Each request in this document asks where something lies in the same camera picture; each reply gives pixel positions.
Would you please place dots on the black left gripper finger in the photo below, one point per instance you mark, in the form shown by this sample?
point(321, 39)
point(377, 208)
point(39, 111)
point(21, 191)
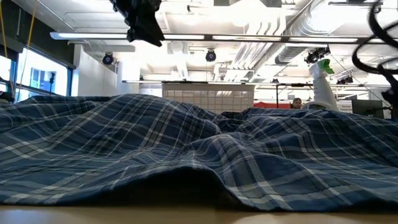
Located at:
point(146, 31)

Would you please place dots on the blue plaid shirt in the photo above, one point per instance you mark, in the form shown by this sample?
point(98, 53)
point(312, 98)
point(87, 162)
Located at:
point(186, 149)

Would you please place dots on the white plastic laundry basket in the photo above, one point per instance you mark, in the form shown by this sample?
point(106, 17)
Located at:
point(208, 98)

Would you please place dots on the black ceiling spotlight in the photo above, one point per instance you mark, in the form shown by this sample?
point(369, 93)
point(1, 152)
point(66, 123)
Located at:
point(211, 56)
point(108, 59)

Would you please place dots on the long ceiling light strip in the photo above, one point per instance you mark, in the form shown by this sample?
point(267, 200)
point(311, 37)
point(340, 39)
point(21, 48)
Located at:
point(93, 35)

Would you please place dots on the black tripod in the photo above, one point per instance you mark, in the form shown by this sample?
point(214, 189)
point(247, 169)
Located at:
point(52, 77)

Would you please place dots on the red partition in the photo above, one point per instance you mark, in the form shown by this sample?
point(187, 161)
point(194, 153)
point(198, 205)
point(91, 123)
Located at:
point(270, 105)

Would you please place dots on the person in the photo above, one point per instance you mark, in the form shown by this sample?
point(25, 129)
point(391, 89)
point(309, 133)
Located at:
point(297, 103)

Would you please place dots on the black spotlight cluster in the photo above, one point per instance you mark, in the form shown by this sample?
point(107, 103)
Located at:
point(345, 80)
point(317, 55)

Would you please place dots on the white spray bottle green trigger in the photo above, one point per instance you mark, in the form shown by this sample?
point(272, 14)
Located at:
point(323, 93)

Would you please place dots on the dark grey monitor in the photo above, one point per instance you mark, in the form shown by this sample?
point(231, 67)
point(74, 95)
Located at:
point(367, 109)

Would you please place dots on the silver ventilation duct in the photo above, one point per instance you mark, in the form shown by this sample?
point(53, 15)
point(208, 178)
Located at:
point(292, 53)

